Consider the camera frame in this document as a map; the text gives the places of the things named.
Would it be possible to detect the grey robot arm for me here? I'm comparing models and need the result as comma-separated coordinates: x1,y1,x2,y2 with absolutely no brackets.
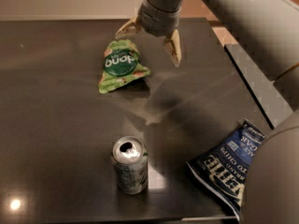
116,0,299,224

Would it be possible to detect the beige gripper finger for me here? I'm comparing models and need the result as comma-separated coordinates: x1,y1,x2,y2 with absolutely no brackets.
164,29,181,67
115,15,141,39

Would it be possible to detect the silver 7up can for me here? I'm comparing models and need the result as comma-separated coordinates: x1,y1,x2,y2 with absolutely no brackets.
111,136,148,195

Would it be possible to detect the green rice chip bag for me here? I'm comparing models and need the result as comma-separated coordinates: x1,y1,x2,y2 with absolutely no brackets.
98,39,150,94

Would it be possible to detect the grey side table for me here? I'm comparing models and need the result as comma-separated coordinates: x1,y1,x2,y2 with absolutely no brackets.
224,44,293,130

